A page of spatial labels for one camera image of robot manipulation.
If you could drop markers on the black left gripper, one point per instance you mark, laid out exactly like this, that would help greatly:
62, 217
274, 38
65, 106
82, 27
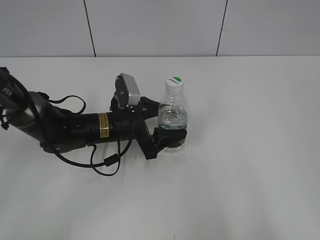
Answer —
129, 124

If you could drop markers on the clear Cestbon water bottle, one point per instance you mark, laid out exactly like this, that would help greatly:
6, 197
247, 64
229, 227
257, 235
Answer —
172, 112

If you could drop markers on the white green bottle cap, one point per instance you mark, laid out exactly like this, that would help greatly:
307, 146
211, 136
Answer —
174, 85

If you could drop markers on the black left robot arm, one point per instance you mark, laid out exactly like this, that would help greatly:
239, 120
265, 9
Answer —
61, 130

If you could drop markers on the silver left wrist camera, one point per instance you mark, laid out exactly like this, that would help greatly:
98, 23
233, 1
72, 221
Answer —
127, 92

